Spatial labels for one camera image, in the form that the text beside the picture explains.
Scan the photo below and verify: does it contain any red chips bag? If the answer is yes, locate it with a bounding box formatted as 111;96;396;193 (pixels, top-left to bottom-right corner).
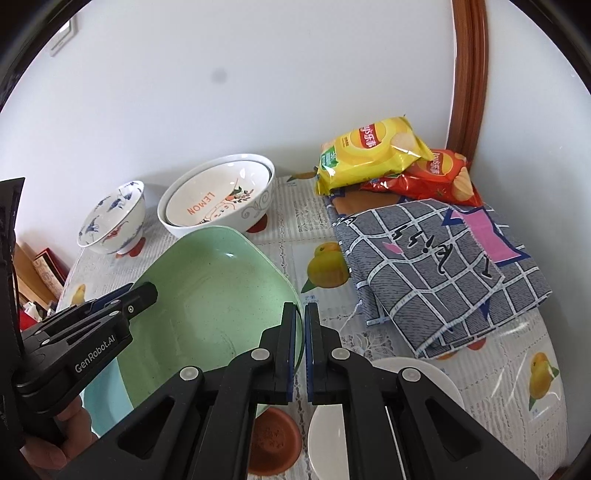
360;149;483;207

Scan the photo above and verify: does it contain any blue patterned white bowl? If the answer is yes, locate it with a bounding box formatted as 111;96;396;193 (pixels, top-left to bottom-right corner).
77;180;146;255

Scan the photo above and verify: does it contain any brown wooden side shelf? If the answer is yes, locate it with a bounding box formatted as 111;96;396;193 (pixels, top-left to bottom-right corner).
13;244;56;311

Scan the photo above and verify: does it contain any blue square plate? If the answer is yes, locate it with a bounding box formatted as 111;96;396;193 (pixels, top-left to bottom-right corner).
82;360;133;437

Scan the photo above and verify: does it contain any yellow chips bag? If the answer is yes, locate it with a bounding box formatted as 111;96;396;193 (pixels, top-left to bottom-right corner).
315;117;435;196

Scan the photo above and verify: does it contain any large white bowl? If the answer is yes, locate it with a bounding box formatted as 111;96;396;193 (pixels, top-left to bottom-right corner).
157;153;276;238

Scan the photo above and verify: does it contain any red box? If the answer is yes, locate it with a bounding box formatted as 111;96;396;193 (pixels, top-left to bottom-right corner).
19;305;40;331

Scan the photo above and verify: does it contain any brown wooden door frame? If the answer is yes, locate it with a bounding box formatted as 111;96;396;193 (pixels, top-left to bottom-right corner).
447;0;489;160

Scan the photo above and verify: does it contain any grey checked folded cloth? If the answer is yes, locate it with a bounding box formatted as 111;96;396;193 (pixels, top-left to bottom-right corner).
325;199;551;359

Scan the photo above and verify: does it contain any plain white bowl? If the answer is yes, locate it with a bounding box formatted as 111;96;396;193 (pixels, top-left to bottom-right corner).
308;356;464;479

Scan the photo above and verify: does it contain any lemon print inner bowl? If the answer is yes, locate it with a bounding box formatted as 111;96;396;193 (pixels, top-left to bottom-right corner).
164;160;270;227

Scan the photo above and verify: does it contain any brown clay saucer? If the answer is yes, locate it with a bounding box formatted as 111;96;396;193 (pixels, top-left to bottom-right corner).
247;407;303;476

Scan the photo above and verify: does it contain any person's left hand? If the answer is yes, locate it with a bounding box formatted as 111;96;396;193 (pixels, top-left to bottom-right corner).
20;396;98;479

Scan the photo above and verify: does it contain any white wall switch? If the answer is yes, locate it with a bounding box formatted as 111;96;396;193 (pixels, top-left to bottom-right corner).
48;15;78;57

